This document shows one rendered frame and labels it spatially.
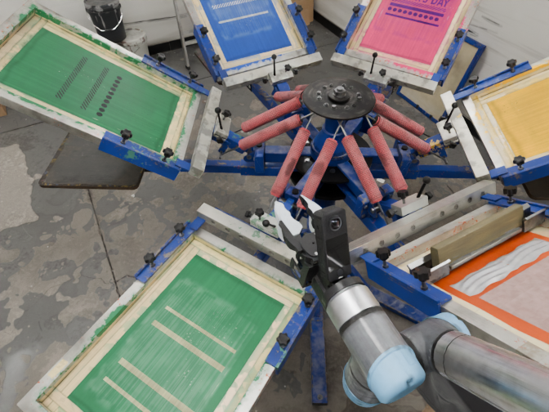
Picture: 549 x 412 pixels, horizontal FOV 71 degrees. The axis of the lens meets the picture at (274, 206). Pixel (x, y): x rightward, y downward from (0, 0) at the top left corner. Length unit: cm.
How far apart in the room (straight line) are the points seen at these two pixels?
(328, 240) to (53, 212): 288
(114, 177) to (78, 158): 25
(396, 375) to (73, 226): 281
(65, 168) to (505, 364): 187
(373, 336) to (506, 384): 16
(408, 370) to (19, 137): 392
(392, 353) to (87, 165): 172
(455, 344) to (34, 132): 390
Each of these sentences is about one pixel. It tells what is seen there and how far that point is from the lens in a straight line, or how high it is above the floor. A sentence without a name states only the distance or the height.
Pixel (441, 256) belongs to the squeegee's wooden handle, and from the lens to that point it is 120.
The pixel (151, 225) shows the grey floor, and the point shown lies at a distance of 293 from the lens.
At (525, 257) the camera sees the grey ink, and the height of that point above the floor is 127.
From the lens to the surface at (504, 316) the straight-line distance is 112.
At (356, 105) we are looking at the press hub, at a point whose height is 131.
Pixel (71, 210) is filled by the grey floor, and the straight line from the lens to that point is 326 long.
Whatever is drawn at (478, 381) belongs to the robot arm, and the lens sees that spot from 62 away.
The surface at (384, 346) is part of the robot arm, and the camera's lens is 57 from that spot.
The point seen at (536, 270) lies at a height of 129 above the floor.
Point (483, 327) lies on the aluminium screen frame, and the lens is 103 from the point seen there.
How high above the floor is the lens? 220
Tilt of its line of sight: 49 degrees down
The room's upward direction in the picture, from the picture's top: straight up
